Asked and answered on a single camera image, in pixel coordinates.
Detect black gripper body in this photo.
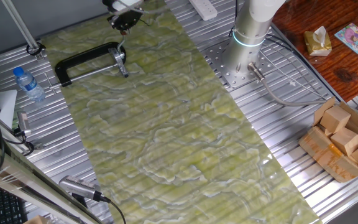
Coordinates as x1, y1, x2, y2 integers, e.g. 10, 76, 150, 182
109, 8, 144, 26

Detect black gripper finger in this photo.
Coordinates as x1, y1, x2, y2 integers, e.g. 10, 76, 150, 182
106, 16, 127, 32
126, 17, 142, 32

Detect grey metal lever base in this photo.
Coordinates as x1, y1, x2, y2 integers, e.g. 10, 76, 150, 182
108, 47, 129, 78

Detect black C-clamp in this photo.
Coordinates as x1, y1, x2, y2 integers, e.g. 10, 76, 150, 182
43, 41, 127, 95

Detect white power strip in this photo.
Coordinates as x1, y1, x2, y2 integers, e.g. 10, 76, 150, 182
188, 0, 219, 22

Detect grey tripod pole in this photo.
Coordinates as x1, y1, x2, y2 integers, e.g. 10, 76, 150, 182
1, 0, 45, 60

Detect clear plastic water bottle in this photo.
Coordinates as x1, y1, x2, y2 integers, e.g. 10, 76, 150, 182
12, 66, 47, 103

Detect green marble pattern mat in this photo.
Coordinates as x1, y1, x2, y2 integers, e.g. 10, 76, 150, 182
40, 0, 323, 224

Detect white paper sheet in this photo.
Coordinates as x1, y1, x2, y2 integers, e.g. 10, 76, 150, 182
0, 88, 20, 131

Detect silver aluminium beam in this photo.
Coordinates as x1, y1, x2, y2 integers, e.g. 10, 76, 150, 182
0, 133, 105, 224

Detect golden tissue pack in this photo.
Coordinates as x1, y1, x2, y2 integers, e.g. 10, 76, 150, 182
303, 26, 333, 57

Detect brown wooden table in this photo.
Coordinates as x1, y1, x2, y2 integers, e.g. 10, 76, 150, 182
272, 0, 358, 103

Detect large wooden block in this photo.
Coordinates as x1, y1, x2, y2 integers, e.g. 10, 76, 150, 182
23, 215, 48, 224

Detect colourful picture card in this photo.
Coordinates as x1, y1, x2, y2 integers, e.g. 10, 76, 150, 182
334, 22, 358, 55

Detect brown cardboard box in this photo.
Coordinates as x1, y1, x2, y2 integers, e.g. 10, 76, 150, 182
298, 96, 358, 184

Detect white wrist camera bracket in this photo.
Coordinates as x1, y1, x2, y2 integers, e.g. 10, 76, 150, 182
109, 0, 145, 14

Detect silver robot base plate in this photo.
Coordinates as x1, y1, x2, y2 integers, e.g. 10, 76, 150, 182
202, 39, 280, 89

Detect black cable ring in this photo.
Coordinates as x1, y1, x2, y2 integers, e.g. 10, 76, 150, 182
25, 42, 47, 57

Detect silver camera on bracket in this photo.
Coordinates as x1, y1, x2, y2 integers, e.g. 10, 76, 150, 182
12, 111, 45, 157

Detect black base cable bundle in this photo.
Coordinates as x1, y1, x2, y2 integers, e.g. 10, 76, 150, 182
227, 0, 295, 54

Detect thick grey cable metal plug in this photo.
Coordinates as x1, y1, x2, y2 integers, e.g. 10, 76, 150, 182
247, 61, 328, 108

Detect silver ribbed camera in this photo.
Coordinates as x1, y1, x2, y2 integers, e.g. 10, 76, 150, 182
58, 175, 103, 202

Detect thin white wires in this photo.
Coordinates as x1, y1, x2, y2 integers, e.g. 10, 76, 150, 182
261, 46, 328, 102

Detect black camera cable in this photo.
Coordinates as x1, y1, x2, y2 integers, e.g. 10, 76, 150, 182
99, 195, 127, 224

